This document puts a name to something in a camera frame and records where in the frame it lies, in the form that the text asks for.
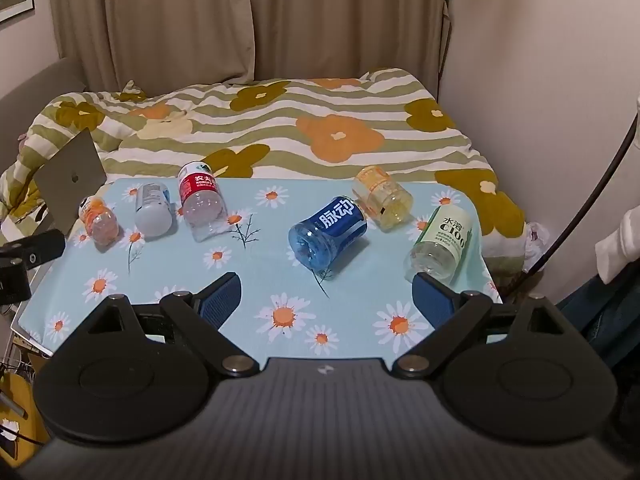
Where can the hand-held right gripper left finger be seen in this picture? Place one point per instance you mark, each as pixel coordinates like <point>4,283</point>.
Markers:
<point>220,300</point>

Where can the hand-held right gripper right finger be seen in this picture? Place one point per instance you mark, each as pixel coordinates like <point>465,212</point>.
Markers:
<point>431,301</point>

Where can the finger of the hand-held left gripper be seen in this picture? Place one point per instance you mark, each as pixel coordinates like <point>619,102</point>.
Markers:
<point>40,247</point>

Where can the blue label plastic cup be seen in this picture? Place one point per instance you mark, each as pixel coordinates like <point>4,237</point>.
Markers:
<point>330,227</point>

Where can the green white label plastic cup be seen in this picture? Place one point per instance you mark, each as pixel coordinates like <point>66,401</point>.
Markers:
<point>442,240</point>

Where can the red label plastic cup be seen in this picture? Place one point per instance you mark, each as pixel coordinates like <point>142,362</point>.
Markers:
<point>200,195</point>

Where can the yellow orange label plastic cup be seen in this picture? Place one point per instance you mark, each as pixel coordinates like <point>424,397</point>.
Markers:
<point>382,200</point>

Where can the daisy print blue tablecloth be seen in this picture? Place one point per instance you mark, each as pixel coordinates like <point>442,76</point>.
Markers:
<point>270,260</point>

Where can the silver laptop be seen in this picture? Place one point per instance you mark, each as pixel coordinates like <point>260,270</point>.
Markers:
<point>70,175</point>

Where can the white plastic bag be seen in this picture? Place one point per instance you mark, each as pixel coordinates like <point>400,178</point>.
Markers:
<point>536,240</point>

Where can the yellow box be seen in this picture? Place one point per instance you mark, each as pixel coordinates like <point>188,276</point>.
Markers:
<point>17,405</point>

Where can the grey sofa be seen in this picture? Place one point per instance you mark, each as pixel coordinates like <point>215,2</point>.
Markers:
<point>35,90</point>

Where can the blue denim cloth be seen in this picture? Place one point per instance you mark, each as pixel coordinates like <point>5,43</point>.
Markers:
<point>605,320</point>

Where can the striped flower print blanket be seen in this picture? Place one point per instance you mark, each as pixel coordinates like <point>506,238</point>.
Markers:
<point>325,135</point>

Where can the white cloth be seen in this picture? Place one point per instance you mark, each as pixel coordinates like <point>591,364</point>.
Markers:
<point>620,245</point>

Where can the beige curtain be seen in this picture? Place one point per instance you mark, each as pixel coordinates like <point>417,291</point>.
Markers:
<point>200,20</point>

